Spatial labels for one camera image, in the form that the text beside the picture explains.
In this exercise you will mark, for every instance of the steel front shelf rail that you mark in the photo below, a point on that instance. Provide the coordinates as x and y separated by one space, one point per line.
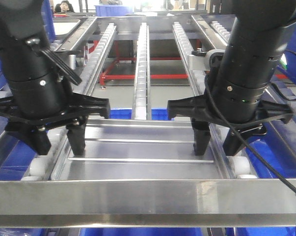
146 203

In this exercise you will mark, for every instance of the distant blue crate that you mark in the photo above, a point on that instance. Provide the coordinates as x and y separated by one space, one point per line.
112 10

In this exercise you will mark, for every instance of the blue bin below centre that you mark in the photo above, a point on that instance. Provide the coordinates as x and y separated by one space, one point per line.
126 113

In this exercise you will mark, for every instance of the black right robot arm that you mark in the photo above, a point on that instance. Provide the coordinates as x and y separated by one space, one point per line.
258 39

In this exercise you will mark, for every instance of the ribbed silver metal tray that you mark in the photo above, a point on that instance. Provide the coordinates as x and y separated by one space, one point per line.
139 149

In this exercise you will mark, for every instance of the blue bin below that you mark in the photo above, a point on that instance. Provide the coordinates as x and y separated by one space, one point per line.
12 157
126 113

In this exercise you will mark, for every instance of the left white roller track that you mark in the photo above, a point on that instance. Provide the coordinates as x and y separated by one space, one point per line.
42 166

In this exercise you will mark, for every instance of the blue bin below left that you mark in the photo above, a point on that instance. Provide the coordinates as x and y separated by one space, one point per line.
12 157

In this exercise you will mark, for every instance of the blue bin upper left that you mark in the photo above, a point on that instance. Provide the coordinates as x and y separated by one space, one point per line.
47 12

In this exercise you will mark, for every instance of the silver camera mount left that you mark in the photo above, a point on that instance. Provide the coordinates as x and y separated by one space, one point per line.
69 56

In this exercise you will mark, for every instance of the centre white roller track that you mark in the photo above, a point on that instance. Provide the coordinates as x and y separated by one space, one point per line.
141 109

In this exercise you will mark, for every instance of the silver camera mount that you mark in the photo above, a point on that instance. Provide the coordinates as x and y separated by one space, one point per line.
69 56
200 60

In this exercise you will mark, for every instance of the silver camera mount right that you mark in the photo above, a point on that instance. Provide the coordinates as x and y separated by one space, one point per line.
200 60

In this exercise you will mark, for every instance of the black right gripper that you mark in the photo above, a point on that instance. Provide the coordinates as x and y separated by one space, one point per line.
202 112

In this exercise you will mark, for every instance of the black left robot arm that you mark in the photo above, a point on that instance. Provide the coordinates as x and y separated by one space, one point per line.
40 82

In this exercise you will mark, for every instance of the grey tray far left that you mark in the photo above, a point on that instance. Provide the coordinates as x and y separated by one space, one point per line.
63 27

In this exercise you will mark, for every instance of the blue bin bottom edge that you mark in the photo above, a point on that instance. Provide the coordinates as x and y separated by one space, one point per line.
140 232

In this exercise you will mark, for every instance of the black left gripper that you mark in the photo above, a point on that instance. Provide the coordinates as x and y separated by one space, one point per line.
74 117

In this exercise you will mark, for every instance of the person in background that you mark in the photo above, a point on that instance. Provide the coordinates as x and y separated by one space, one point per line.
63 7

